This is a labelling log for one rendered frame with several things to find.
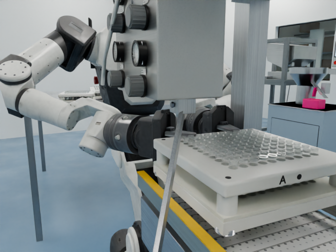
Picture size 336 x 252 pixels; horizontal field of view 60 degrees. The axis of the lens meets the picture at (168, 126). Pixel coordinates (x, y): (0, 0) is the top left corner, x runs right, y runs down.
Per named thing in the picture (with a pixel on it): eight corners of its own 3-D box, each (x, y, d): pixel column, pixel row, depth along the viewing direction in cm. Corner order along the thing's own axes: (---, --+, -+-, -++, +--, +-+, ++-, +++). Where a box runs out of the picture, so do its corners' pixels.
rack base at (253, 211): (222, 236, 37) (223, 219, 36) (153, 172, 58) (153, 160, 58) (352, 200, 46) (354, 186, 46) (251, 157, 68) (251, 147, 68)
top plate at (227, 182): (224, 199, 35) (225, 183, 35) (152, 148, 57) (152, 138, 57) (357, 171, 45) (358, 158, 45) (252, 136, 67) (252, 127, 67)
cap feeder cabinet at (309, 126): (262, 172, 321) (267, 103, 306) (295, 163, 349) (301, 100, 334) (315, 193, 268) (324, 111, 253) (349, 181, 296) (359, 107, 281)
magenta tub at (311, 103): (301, 107, 275) (302, 98, 273) (309, 107, 281) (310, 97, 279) (317, 110, 262) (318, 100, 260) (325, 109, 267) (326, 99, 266)
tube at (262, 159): (259, 206, 43) (262, 158, 42) (253, 202, 44) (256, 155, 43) (266, 204, 44) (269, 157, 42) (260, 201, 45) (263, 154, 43)
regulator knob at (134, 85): (124, 96, 45) (123, 68, 44) (140, 96, 46) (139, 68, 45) (130, 99, 41) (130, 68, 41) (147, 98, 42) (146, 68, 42)
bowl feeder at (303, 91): (279, 103, 312) (282, 67, 304) (300, 101, 330) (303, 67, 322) (322, 108, 271) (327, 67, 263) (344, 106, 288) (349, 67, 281)
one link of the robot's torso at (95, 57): (81, 111, 120) (76, 20, 113) (158, 106, 133) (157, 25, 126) (93, 124, 94) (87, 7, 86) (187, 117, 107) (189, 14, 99)
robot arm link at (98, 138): (123, 106, 66) (90, 103, 72) (103, 148, 62) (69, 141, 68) (148, 130, 74) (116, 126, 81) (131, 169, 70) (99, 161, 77)
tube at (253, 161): (249, 208, 43) (252, 159, 41) (244, 204, 44) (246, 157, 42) (256, 207, 43) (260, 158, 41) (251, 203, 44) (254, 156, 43)
